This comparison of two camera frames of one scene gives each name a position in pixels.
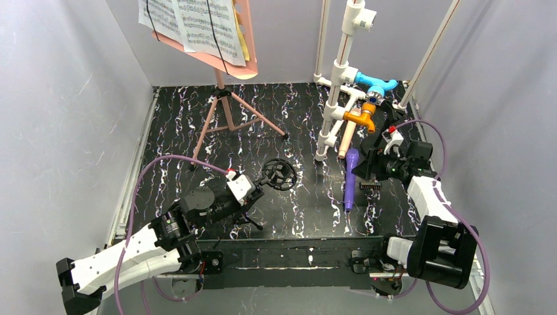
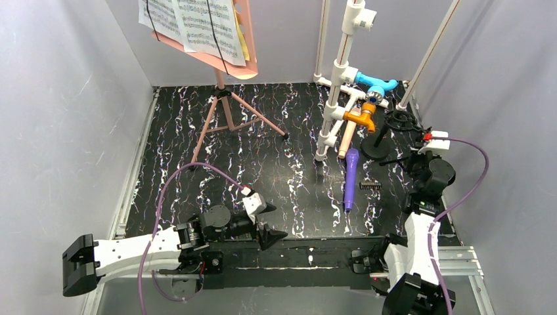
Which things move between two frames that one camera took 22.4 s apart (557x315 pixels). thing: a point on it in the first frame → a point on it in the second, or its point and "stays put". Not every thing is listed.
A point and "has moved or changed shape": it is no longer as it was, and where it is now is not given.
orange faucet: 366,117 stays put
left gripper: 249,201 → 259,226
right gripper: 380,158 → 414,158
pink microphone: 348,135 stays put
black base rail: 312,262 stays put
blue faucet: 375,94 stays put
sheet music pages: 212,27 stays put
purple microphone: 352,155 stays put
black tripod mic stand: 278,173 has moved or changed shape
